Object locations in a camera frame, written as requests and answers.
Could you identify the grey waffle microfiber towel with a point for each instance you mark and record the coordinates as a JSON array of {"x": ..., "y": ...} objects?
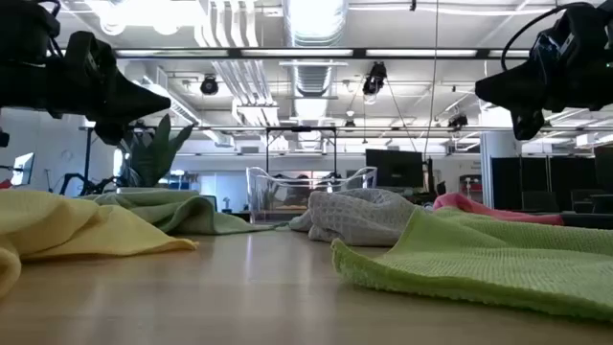
[{"x": 354, "y": 215}]

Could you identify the pink microfiber towel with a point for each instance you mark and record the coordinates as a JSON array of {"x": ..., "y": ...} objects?
[{"x": 479, "y": 208}]

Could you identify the snake plant in white pot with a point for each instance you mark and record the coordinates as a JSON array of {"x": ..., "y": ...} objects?
[{"x": 158, "y": 158}]

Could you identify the white room pillar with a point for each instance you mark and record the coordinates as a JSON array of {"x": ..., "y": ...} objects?
[{"x": 498, "y": 146}]

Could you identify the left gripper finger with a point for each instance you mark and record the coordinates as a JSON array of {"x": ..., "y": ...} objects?
[
  {"x": 139, "y": 114},
  {"x": 139, "y": 96}
]

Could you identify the lime green microfiber towel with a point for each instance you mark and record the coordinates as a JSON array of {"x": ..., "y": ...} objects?
[{"x": 479, "y": 259}]

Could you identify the black background robot arm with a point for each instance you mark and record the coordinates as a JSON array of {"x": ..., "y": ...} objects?
[{"x": 106, "y": 184}]

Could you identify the clear plastic bin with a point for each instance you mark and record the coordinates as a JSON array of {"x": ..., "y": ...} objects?
[{"x": 254, "y": 191}]

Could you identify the pale mint towel teal edge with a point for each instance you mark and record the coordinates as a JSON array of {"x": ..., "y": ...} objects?
[{"x": 182, "y": 213}]

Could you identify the red storage shelf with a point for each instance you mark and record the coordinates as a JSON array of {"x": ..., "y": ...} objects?
[{"x": 471, "y": 189}]

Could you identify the black hanging ceiling lamp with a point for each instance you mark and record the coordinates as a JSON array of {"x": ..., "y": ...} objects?
[{"x": 374, "y": 76}]

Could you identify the red bar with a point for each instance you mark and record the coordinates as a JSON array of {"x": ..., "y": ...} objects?
[{"x": 4, "y": 184}]

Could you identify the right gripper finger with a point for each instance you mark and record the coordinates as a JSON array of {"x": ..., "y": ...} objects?
[
  {"x": 517, "y": 74},
  {"x": 512, "y": 99}
]

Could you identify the silver ribbed ventilation duct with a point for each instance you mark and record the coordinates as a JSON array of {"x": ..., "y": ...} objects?
[{"x": 313, "y": 79}]

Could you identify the blue storage shelf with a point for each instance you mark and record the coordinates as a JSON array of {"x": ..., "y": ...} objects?
[{"x": 184, "y": 182}]

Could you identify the black computer monitor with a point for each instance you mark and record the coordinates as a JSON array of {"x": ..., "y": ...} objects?
[{"x": 395, "y": 167}]

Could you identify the laptop screen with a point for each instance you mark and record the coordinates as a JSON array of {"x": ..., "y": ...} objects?
[{"x": 24, "y": 170}]

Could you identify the grey office chair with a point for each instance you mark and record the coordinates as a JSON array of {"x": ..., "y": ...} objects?
[
  {"x": 538, "y": 201},
  {"x": 586, "y": 199}
]

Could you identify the white ceiling pipe bundle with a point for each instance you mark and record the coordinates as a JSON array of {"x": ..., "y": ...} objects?
[{"x": 244, "y": 76}]

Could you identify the black partition screen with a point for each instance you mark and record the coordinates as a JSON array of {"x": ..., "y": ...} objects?
[{"x": 536, "y": 175}]

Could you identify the yellow microfiber towel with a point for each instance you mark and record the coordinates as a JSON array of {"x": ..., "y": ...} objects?
[{"x": 72, "y": 225}]

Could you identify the black ceiling spotlight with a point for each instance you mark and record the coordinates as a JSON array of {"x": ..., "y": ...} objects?
[
  {"x": 458, "y": 121},
  {"x": 209, "y": 86}
]

